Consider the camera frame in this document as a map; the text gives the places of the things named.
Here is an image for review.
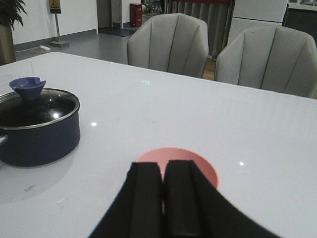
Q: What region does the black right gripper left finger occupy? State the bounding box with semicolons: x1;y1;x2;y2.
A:
90;162;162;238

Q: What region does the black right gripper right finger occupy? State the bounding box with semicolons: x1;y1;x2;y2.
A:
164;160;277;238

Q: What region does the pink plastic bowl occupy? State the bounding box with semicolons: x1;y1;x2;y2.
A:
136;147;220;214

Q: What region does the dark blue saucepan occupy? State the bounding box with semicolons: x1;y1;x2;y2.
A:
0;88;81;167

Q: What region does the left grey upholstered chair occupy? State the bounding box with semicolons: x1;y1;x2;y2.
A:
127;13;209;78

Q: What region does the grey upholstered chair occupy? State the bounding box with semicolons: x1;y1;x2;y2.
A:
214;25;317;98
127;13;209;78

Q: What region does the right grey upholstered chair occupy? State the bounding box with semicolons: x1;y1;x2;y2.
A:
214;25;317;98

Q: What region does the white power strip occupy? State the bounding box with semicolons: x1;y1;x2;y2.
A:
39;45;51;51

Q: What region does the white cabinet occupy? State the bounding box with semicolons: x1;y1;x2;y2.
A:
227;0;288;43

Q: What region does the dark grey counter cabinet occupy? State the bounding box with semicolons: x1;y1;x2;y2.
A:
283;0;317;42

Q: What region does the yellow warning sign stand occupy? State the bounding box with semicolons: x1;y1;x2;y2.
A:
49;0;69;48

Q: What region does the potted green plant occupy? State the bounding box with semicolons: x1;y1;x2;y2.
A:
0;0;26;66

